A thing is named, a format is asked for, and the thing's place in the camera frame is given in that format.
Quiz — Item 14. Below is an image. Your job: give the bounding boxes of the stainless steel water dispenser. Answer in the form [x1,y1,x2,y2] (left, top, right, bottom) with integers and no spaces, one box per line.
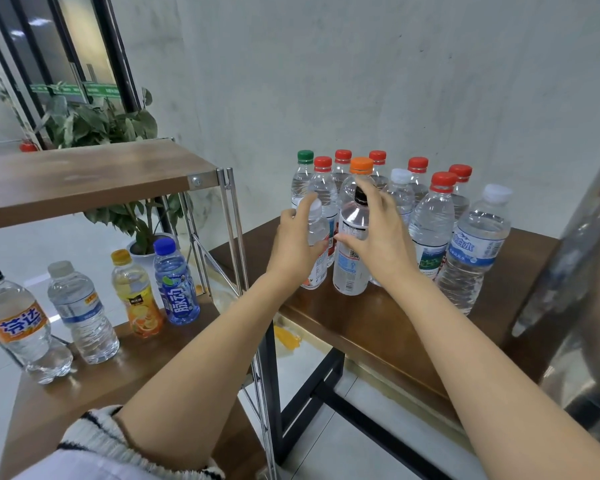
[510,135,600,456]

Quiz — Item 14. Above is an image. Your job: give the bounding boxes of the person's right hand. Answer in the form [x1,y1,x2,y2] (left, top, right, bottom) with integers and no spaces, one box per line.
[332,177,418,291]

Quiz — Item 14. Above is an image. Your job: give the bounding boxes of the white cap blue label bottle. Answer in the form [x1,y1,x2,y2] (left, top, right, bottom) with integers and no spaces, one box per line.
[436,185,513,316]

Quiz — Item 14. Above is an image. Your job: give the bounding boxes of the black metal table frame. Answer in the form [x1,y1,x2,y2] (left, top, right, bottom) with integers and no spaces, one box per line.
[255,319,451,480]

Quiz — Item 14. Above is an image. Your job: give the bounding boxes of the blue cap plastic bottle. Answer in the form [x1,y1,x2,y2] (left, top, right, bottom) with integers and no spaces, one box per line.
[153,237,202,326]

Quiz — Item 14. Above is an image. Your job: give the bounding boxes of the yellow debris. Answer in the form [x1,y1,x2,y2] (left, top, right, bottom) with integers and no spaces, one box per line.
[275,325,301,354]

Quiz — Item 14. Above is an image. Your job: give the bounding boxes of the yellow label plastic bottle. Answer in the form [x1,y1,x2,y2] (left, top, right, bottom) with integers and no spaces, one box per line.
[111,249,165,339]

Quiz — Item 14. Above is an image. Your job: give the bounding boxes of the white-cap blue-label bottle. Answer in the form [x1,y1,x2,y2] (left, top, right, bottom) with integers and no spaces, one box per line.
[385,169,421,231]

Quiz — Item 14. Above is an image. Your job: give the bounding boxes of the orange cap clear plastic bottle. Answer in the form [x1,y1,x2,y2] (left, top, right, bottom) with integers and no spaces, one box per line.
[340,157,376,206]

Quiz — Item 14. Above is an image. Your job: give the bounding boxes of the person's left hand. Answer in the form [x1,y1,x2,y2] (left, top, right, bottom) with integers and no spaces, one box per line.
[267,191,331,291]

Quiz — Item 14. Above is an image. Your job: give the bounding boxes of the person's right forearm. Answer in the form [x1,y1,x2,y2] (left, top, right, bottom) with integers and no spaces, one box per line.
[390,275,600,480]

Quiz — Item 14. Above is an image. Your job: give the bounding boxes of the green red label plastic bottle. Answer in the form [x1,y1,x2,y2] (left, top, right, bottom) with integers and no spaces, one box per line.
[408,157,430,201]

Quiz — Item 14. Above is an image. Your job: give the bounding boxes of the green potted plant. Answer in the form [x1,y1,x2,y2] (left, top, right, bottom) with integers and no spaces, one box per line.
[35,89,186,246]

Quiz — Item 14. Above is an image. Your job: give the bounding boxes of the slim blue label plastic bottle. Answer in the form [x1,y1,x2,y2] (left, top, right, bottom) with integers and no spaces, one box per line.
[47,259,121,366]

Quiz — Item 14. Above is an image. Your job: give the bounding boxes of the person's left forearm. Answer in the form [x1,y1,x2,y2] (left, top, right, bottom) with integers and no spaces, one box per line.
[115,275,286,466]

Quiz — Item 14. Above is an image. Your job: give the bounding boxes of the white patterned label plastic bottle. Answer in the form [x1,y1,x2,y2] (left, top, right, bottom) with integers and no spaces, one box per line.
[298,199,332,291]

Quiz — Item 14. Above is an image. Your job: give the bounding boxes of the orange label black cap bottle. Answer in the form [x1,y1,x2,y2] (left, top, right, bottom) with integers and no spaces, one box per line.
[0,267,76,384]

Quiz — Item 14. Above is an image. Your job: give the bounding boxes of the white plant pot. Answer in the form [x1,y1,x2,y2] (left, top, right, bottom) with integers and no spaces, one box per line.
[128,235,173,274]

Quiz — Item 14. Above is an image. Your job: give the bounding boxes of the wooden metal shelf rack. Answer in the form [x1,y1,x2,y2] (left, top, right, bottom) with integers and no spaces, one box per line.
[0,137,281,480]

